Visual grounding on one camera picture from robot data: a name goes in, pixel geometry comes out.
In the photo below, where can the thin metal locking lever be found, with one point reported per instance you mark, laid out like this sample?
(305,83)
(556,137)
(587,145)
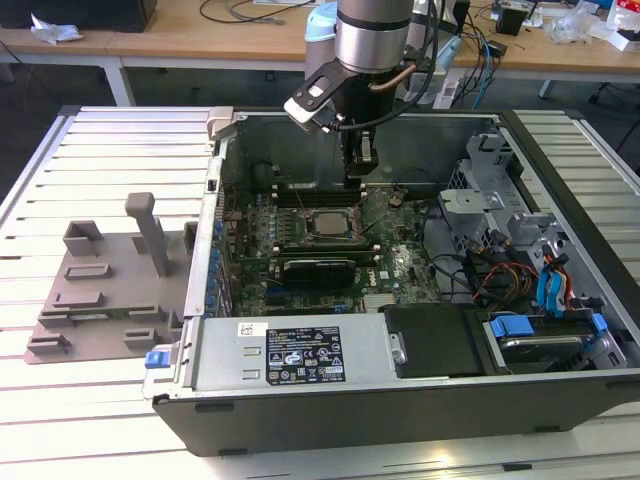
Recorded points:
(300,199)

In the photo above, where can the silver CPU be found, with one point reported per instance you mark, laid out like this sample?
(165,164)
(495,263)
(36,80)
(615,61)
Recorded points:
(330,224)

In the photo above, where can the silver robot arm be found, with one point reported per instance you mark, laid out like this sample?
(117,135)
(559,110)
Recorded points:
(372,40)

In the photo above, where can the CPU socket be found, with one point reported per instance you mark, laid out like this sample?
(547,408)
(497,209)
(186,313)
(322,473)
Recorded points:
(305,225)

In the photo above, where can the white labelled box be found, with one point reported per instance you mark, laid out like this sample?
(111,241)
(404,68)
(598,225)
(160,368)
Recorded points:
(447,95)

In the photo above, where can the black RAM slot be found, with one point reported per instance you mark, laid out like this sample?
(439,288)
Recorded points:
(325,241)
(320,202)
(320,186)
(365,256)
(325,251)
(320,191)
(320,197)
(325,246)

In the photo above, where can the round coin battery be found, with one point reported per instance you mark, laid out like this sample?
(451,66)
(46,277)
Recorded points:
(395,200)

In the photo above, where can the grey case latch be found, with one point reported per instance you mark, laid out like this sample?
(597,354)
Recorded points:
(220,120)

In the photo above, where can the small black device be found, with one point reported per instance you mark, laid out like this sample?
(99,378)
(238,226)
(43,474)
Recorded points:
(497,47)

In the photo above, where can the grey metal drive cage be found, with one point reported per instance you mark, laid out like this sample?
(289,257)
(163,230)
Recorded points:
(470,200)

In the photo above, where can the green motherboard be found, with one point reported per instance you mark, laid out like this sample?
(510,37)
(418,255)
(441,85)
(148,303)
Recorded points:
(400,270)

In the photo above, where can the black graphics card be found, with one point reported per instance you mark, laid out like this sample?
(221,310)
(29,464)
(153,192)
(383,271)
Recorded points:
(315,275)

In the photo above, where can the small silver heatsink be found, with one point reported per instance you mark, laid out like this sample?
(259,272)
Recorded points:
(380,303)

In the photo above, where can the clear plastic bags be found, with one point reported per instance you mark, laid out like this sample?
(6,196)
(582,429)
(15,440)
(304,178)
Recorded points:
(575,22)

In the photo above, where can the blue disk carrier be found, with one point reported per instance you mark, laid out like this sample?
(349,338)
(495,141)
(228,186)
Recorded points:
(512,329)

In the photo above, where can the red white package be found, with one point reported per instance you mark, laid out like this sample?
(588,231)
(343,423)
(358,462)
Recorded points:
(625,10)

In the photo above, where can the silver power supply unit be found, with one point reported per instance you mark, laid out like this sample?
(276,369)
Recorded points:
(225,350)

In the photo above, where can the grey parts rack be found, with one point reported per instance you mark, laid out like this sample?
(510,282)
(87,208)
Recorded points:
(125,280)

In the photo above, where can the black computer box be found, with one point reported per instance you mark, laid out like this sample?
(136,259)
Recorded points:
(75,12)

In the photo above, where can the metal hard disk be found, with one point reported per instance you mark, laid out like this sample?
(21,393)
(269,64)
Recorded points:
(540,352)

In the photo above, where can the crumpled white paper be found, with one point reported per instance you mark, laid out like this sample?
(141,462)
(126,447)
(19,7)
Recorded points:
(52,31)

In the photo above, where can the green RAM stick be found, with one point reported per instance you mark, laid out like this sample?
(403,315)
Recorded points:
(117,315)

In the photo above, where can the black PC case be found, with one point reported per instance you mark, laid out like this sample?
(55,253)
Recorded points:
(350,425)

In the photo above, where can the blue plastic latch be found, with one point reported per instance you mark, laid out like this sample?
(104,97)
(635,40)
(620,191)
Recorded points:
(156,361)

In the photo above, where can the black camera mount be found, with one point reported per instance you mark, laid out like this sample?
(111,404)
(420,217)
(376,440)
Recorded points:
(327,80)

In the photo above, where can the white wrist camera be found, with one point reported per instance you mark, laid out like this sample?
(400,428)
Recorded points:
(300,111)

